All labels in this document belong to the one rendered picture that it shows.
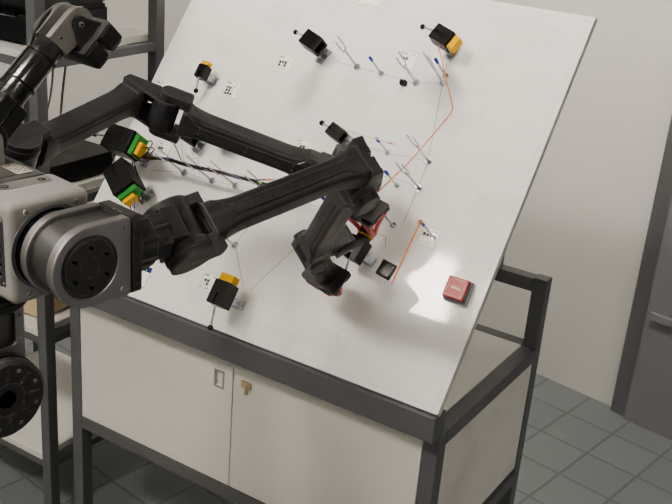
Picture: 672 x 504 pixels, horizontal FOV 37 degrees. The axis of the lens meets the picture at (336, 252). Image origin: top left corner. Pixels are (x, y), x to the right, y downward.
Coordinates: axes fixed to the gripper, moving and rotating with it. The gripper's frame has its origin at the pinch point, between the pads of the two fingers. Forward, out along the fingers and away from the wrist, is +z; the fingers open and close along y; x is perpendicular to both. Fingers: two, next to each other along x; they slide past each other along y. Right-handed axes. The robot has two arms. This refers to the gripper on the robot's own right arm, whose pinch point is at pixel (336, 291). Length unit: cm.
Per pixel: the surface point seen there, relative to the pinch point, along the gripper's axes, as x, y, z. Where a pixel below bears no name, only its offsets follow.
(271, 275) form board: 3.5, 20.6, 5.1
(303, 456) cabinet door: 33.7, -4.0, 29.7
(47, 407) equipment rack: 64, 79, 42
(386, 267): -11.5, -6.2, 1.3
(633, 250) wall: -110, -8, 150
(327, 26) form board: -61, 48, -6
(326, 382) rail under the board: 18.2, -8.0, 7.9
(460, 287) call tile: -14.7, -26.0, -1.8
